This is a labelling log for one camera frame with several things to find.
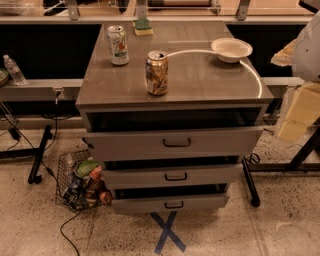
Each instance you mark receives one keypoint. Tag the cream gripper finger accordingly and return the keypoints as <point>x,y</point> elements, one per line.
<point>303,111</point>
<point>284,56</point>

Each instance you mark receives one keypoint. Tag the white paper bowl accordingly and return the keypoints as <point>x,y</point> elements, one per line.
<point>231,50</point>

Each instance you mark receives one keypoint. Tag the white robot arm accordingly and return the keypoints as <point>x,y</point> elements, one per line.
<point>303,56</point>

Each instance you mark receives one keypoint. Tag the green yellow sponge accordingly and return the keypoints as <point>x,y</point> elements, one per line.
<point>142,27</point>

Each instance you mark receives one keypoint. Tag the green bowl at edge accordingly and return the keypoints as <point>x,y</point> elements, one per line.
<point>4,77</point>

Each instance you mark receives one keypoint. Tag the top grey drawer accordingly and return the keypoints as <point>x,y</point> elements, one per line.
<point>173,144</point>

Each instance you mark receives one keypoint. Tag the grey drawer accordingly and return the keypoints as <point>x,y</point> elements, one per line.
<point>171,176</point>
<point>167,204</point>
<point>173,144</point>

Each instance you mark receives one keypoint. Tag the black table leg right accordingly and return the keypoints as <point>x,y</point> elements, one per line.
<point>255,200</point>

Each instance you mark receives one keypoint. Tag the black table leg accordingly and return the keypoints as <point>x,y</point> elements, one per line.
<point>34,177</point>
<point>255,200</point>

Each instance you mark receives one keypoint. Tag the middle grey drawer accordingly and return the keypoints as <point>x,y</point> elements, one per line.
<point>171,176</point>

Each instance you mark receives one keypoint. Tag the grey drawer cabinet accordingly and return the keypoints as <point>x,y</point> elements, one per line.
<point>203,93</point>

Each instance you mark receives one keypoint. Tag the gold brown soda can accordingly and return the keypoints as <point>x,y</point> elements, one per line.
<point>156,72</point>

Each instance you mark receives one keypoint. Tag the white green soda can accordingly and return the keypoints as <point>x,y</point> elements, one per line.
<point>116,36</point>

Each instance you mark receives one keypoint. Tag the bottom grey drawer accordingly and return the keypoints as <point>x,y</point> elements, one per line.
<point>167,204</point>

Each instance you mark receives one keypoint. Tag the blue tape cross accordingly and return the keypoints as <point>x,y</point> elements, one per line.
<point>167,232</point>

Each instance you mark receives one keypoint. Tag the green chip bag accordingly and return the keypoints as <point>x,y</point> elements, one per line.
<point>84,168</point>

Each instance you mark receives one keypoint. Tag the clear plastic water bottle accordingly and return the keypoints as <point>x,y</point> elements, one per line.
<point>14,70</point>

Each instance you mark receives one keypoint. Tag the black table leg left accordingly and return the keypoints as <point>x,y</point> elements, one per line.
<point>34,177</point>

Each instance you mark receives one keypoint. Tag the wire basket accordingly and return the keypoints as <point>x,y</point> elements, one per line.
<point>80,193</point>

